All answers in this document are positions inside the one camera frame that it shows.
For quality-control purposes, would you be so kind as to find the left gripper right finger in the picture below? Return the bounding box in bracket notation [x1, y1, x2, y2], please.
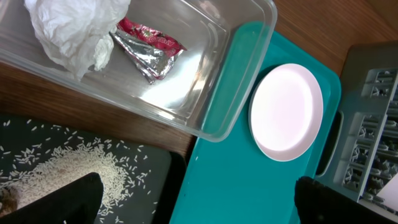
[294, 176, 395, 224]

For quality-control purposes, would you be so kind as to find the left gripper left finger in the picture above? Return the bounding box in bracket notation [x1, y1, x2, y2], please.
[1, 172, 104, 224]

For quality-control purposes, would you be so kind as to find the white rice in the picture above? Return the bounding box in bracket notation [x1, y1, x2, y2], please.
[0, 119, 159, 224]

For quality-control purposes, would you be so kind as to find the brown food scrap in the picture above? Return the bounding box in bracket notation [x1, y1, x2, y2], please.
[1, 187, 19, 217]

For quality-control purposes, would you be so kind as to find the white paper cup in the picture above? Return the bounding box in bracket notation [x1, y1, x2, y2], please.
[377, 180, 397, 210]

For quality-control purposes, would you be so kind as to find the pink plate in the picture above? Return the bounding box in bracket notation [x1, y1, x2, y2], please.
[248, 63, 323, 162]

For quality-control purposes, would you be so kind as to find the white napkin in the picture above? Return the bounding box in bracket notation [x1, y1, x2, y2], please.
[24, 0, 131, 80]

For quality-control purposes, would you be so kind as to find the red snack wrapper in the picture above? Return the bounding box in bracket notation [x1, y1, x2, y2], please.
[111, 17, 186, 84]

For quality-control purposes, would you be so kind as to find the grey dishwasher rack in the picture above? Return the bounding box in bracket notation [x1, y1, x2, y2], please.
[315, 40, 397, 222]

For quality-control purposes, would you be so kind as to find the black plastic tray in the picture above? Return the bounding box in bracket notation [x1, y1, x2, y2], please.
[0, 114, 187, 224]

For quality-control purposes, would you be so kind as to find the teal serving tray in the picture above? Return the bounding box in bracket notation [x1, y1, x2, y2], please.
[170, 21, 341, 223]

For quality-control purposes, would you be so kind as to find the clear plastic bin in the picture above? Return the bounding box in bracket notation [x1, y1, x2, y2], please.
[1, 0, 277, 141]

